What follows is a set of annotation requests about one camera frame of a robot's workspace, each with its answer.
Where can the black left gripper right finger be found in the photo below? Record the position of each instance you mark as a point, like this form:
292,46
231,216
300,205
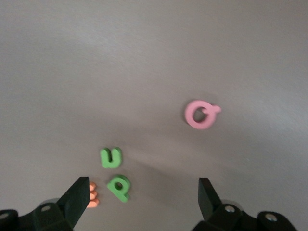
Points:
209,204

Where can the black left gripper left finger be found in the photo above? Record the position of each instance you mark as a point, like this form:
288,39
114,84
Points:
72,202

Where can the green foam letter P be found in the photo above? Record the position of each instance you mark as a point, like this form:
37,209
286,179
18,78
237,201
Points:
121,192

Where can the green foam letter U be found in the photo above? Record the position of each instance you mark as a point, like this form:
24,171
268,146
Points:
110,164

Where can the orange foam letter E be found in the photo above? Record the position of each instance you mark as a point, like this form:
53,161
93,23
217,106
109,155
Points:
93,203

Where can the pink foam letter Q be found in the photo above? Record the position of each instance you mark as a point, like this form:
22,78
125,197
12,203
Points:
190,115

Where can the brown table cover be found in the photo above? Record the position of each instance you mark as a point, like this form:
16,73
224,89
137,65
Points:
168,60

